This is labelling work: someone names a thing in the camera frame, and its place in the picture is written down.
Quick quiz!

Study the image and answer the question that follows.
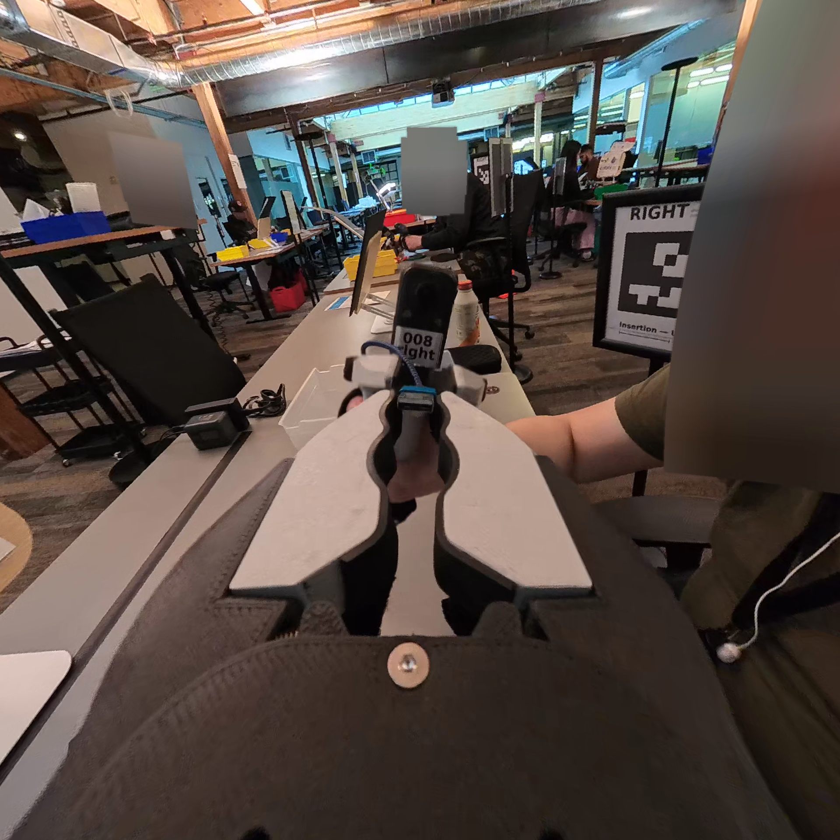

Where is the black office chair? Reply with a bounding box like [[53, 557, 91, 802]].
[[459, 169, 547, 385]]

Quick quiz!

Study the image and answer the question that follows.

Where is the person's right hand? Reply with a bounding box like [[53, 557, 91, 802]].
[[388, 453, 448, 505]]

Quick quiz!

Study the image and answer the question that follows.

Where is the blue storage bin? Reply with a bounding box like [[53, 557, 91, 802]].
[[21, 211, 112, 245]]

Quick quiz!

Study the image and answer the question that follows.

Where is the person's olive shirt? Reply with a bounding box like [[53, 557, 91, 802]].
[[613, 364, 840, 840]]

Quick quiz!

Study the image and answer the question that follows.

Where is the white board stand base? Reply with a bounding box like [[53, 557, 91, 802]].
[[0, 650, 72, 765]]

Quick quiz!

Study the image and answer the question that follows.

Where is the coiled black adapter cable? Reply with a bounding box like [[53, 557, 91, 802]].
[[241, 384, 287, 419]]

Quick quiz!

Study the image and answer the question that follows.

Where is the black power adapter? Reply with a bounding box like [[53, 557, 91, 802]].
[[185, 397, 252, 452]]

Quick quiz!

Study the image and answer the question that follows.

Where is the black oval case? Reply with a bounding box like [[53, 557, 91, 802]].
[[451, 346, 504, 376]]

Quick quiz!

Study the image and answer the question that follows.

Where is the black metal cart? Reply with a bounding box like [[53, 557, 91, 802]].
[[0, 252, 148, 487]]

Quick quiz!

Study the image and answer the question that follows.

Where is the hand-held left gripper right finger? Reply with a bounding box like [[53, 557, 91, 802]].
[[433, 391, 595, 635]]

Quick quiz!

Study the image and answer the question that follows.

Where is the black framed marker sign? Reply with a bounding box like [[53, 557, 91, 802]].
[[471, 138, 513, 217], [592, 184, 706, 361]]

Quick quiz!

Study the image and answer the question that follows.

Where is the silver ventilation duct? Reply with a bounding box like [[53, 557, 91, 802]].
[[0, 0, 664, 89]]

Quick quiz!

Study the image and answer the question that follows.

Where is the clear plastic bin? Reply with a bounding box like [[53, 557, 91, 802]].
[[279, 366, 368, 450]]

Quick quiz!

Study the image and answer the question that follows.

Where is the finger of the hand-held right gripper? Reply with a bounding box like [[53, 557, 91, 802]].
[[440, 364, 488, 403], [344, 354, 401, 403]]

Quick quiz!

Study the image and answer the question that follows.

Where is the blue braided USB cable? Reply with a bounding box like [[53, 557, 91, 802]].
[[361, 340, 437, 416]]

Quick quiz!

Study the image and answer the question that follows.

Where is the person's right forearm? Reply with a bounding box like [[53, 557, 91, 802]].
[[505, 394, 665, 483]]

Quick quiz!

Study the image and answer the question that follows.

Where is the black slanted panel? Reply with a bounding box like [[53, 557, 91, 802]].
[[49, 276, 249, 427]]

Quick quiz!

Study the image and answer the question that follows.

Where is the wooden standing desk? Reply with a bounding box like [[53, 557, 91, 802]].
[[0, 226, 204, 329]]

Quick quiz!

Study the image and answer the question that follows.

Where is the black floor lamp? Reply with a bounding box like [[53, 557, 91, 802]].
[[656, 57, 700, 188]]

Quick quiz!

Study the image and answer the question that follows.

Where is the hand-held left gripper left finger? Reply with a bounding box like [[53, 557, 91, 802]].
[[230, 391, 401, 635]]

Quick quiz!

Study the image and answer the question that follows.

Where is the white earphone cable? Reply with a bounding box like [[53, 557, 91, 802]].
[[717, 530, 840, 664]]

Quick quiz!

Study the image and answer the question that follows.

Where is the white plastic bottle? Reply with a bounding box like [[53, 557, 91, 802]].
[[453, 280, 482, 347]]

